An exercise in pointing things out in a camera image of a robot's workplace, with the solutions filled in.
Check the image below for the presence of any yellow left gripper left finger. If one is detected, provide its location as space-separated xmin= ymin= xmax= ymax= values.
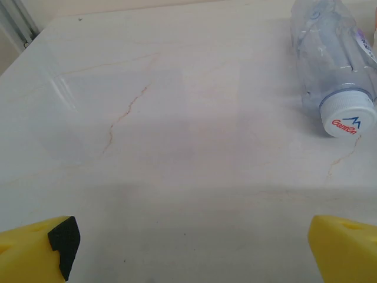
xmin=0 ymin=215 xmax=82 ymax=283

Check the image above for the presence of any aluminium frame post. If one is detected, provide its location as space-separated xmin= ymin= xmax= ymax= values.
xmin=0 ymin=0 xmax=41 ymax=48

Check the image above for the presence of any clear bottle purple label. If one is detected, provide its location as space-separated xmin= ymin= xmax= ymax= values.
xmin=289 ymin=0 xmax=377 ymax=139

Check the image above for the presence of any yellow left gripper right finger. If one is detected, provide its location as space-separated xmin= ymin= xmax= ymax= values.
xmin=307 ymin=214 xmax=377 ymax=283

